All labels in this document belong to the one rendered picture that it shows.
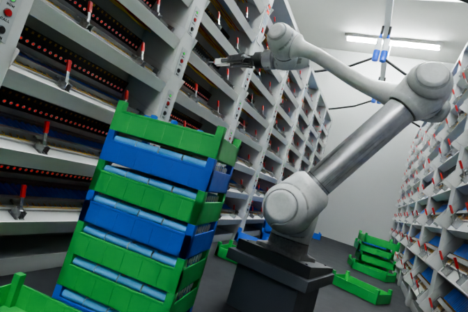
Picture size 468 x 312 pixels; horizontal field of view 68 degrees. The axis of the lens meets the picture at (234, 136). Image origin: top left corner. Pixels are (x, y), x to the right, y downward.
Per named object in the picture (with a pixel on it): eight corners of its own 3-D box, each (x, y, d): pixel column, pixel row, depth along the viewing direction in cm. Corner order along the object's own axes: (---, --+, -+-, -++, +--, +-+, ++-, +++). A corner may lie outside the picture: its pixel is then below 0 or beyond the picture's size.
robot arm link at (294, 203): (290, 244, 124) (276, 244, 105) (262, 209, 132) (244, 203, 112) (457, 99, 120) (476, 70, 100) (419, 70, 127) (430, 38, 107)
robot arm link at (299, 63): (279, 53, 162) (272, 39, 150) (313, 51, 156) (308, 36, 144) (277, 75, 159) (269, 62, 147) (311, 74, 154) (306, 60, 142)
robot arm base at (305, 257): (320, 263, 138) (323, 249, 139) (296, 260, 121) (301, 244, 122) (281, 248, 150) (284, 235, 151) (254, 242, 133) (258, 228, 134)
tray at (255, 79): (273, 106, 272) (283, 90, 272) (248, 77, 217) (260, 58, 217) (253, 93, 281) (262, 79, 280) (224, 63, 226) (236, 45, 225)
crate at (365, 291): (390, 303, 206) (393, 290, 207) (375, 305, 193) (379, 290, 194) (345, 282, 228) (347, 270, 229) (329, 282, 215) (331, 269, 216)
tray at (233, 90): (235, 101, 207) (243, 88, 206) (185, 58, 151) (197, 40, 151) (209, 86, 215) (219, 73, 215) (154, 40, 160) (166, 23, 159)
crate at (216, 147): (234, 167, 101) (242, 141, 102) (215, 159, 82) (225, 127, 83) (145, 141, 109) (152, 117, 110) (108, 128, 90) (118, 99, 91)
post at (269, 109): (240, 240, 268) (299, 33, 288) (236, 241, 260) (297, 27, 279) (217, 232, 276) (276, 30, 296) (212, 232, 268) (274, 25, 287)
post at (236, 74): (200, 247, 205) (279, -20, 224) (192, 248, 196) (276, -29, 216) (172, 236, 213) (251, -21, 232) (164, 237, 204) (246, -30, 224)
